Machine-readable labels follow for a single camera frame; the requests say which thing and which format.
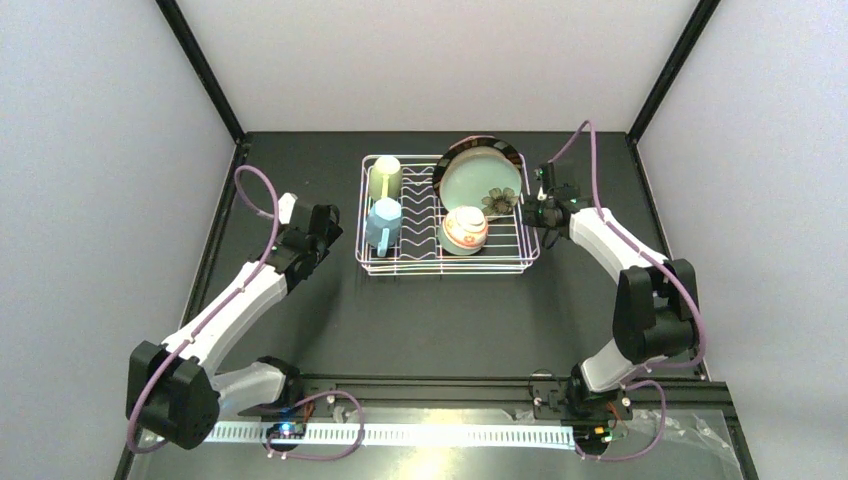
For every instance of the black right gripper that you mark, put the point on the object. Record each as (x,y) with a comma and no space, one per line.
(553,187)

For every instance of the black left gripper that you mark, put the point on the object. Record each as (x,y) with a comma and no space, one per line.
(324,225)

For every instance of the white mug blue handle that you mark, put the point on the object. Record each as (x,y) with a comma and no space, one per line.
(383,225)

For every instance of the green flower plate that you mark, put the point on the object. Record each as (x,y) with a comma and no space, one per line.
(481,177)

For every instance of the cream mug green handle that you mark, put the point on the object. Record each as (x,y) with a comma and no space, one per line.
(385,178)

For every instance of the orange floral bowl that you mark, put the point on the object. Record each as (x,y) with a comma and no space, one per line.
(466,226)

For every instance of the white wire dish rack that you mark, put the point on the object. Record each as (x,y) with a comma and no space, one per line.
(511,246)

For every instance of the dark striped plate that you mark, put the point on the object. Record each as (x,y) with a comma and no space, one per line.
(502,148)

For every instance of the green celadon bowl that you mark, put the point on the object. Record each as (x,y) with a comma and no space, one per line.
(450,247)

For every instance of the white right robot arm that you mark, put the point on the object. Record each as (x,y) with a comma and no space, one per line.
(656,315)

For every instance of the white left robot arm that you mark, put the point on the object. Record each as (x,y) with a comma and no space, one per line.
(174,388)

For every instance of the white LED light strip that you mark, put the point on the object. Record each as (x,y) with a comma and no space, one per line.
(387,434)

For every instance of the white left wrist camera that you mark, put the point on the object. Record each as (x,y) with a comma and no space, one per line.
(286,204)

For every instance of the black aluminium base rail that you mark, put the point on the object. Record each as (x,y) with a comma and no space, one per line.
(680,429)

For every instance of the black right frame post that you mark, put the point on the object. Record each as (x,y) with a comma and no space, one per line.
(682,49)

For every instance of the black frame post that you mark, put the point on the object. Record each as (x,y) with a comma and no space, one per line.
(176,20)
(682,49)

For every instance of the black left frame post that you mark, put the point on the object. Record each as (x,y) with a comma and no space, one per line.
(176,20)

